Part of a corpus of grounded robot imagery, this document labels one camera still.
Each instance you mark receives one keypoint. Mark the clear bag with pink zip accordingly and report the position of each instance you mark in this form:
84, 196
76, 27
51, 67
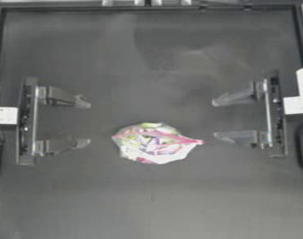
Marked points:
158, 155

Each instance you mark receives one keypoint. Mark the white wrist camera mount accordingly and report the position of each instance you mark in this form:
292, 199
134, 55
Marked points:
300, 102
2, 115

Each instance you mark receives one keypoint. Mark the black table frame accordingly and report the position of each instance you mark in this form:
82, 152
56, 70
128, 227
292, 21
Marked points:
74, 7

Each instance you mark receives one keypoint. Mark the silver frame bracket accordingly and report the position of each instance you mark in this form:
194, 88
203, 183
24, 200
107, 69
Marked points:
186, 2
139, 2
107, 2
156, 2

